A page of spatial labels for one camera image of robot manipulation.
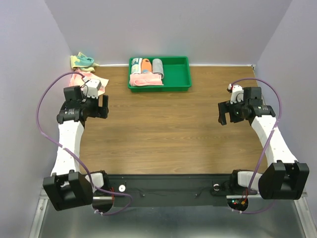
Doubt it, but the pink towel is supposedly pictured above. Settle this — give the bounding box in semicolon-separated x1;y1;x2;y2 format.
69;70;109;96
129;72;163;87

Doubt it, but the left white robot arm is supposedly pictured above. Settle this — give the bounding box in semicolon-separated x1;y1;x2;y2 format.
43;83;110;211

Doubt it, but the pink rolled towel in tray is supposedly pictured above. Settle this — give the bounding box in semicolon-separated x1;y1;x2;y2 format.
129;72;163;87

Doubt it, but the orange rolled towel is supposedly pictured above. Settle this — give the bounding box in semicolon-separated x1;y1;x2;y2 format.
141;59;152;73

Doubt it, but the purple cable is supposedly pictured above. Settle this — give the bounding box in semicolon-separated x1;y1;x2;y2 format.
231;78;284;214
36;72;133;216

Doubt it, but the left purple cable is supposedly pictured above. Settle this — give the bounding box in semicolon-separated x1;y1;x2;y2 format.
36;72;133;216

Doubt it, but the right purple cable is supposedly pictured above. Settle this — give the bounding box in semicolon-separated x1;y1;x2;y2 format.
231;78;284;214

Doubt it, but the white green rolled towel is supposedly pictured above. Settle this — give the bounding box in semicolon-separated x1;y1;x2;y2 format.
130;58;143;74

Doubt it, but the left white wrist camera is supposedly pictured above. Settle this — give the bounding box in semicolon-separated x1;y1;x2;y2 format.
85;79;102;99

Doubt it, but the aluminium frame rail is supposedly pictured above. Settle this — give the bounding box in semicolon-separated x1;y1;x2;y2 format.
29;190;95;238

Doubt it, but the green plastic tray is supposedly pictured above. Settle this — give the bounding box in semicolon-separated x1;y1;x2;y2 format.
127;56;192;93

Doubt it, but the grey rolled towel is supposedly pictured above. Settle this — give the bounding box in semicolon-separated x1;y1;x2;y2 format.
152;58;164;79

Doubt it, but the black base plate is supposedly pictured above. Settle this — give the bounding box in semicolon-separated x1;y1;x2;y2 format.
92;174;246;213

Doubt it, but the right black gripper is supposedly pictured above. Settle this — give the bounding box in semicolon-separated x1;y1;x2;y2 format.
217;96;248;125

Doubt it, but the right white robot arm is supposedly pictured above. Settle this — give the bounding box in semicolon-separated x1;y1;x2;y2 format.
218;84;310;200

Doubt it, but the yellow green crumpled towel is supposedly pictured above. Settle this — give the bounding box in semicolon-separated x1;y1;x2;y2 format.
70;52;100;72

